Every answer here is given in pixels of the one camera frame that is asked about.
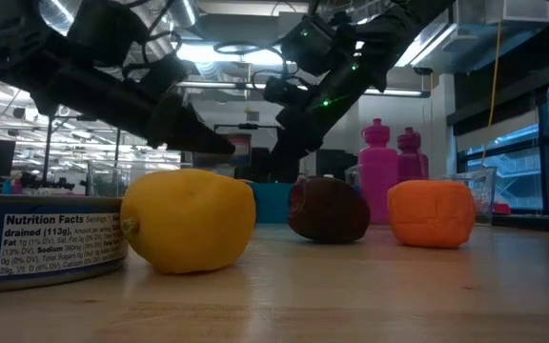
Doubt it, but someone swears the clear plastic container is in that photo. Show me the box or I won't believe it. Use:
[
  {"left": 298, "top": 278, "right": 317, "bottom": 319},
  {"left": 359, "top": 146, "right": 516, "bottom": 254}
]
[
  {"left": 344, "top": 164, "right": 498, "bottom": 227},
  {"left": 83, "top": 159, "right": 185, "bottom": 196}
]

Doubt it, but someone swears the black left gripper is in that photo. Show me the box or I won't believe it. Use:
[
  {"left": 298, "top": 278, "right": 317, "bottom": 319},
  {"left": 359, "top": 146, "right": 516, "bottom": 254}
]
[{"left": 45, "top": 69, "right": 236, "bottom": 156}]

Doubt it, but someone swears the yellow toy lemon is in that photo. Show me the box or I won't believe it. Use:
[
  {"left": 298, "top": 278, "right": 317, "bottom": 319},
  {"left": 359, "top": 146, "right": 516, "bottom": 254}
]
[{"left": 119, "top": 168, "right": 257, "bottom": 275}]

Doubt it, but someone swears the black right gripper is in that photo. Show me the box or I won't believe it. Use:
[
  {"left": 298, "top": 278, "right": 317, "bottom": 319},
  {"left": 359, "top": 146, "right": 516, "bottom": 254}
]
[{"left": 269, "top": 59, "right": 371, "bottom": 166}]

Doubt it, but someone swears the black metal stand frame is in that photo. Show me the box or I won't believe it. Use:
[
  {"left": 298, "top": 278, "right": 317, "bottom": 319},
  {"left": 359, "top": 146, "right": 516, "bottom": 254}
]
[{"left": 42, "top": 113, "right": 123, "bottom": 188}]

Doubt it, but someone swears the long ceiling light bar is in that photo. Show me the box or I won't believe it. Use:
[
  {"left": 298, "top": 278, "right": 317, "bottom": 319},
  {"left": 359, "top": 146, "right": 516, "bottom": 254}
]
[{"left": 178, "top": 78, "right": 432, "bottom": 99}]

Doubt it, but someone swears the blue label tin can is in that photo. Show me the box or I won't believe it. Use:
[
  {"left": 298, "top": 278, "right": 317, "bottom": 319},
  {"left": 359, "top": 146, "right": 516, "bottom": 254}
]
[{"left": 0, "top": 192, "right": 128, "bottom": 294}]

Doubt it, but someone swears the dark maroon toy fruit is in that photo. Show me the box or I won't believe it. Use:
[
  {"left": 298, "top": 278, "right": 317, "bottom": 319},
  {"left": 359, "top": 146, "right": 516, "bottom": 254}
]
[{"left": 287, "top": 175, "right": 372, "bottom": 245}]

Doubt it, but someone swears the blocky orange toy fruit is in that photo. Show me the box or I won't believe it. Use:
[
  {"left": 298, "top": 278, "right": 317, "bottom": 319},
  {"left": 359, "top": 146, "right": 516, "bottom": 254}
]
[{"left": 386, "top": 179, "right": 477, "bottom": 250}]

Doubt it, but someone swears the teal plastic bin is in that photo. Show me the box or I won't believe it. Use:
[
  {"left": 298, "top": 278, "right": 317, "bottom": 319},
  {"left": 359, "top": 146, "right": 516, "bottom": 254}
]
[{"left": 249, "top": 182, "right": 295, "bottom": 225}]

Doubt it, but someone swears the pink plastic bottle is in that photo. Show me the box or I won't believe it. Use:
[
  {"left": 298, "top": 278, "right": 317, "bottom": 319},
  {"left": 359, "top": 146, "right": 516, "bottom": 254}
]
[{"left": 357, "top": 117, "right": 399, "bottom": 226}]

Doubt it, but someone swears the magenta plastic bottle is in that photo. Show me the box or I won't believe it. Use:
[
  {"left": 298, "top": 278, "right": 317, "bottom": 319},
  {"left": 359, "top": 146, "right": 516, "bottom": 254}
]
[{"left": 396, "top": 126, "right": 431, "bottom": 183}]

